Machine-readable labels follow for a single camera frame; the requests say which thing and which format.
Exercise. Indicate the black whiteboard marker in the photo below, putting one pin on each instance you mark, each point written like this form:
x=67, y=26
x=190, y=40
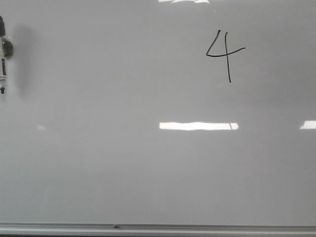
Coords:
x=6, y=51

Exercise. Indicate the white whiteboard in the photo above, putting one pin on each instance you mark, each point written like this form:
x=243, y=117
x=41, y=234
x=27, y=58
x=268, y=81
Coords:
x=159, y=112

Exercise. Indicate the aluminium whiteboard frame rail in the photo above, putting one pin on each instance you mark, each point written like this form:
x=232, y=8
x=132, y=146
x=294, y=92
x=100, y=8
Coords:
x=152, y=230

